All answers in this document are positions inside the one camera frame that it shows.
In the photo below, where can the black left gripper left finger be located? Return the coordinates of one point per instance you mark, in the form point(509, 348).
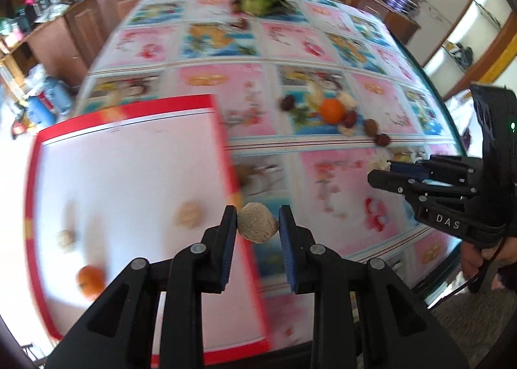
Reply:
point(117, 330)

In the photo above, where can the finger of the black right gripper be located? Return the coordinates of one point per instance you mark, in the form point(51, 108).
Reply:
point(425, 192)
point(451, 170)

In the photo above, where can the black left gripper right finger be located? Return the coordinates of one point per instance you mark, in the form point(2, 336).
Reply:
point(364, 313)

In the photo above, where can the orange tangerine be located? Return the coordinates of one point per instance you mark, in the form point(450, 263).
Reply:
point(91, 281)
point(332, 111)

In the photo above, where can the brown round fruit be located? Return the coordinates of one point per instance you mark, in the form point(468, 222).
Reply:
point(371, 128)

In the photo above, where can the beige puffed rice cake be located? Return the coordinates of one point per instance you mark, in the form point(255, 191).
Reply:
point(189, 214)

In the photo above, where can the beige round cake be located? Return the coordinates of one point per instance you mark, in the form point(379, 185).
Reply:
point(256, 224)

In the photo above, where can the person's right hand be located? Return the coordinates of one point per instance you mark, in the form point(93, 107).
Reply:
point(472, 258)

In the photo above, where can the red jujube on table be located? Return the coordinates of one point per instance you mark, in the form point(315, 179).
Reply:
point(382, 140)

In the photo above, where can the dark red jujube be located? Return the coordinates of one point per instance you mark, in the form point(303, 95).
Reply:
point(350, 119)

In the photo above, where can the cream cake cube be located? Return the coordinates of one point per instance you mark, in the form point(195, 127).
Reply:
point(347, 101)

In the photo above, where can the small beige cake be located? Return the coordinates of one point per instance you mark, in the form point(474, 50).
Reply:
point(67, 239)

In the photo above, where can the orange tangerine on table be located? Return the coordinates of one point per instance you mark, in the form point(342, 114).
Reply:
point(332, 111)

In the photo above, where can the fruit print plastic tablecloth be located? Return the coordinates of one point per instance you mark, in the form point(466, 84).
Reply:
point(190, 47)

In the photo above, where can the dark wrinkled jujube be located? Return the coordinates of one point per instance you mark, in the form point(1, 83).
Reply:
point(287, 103)

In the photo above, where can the red rimmed white tray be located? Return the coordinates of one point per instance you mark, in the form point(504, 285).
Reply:
point(116, 177)

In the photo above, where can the grey blue thermos flask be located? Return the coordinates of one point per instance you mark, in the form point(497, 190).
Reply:
point(57, 93)

